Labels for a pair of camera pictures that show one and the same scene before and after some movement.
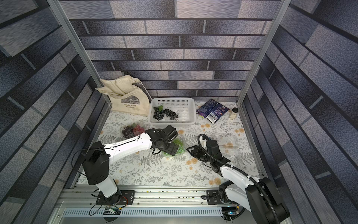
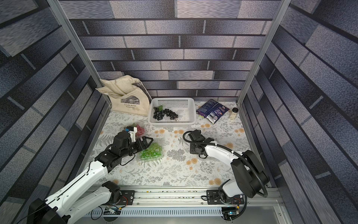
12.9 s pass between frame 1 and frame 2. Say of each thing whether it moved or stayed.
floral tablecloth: stayed
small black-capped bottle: stayed
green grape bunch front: moved
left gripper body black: moved
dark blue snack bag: stayed
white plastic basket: stayed
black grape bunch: stayed
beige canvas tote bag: stayed
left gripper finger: moved
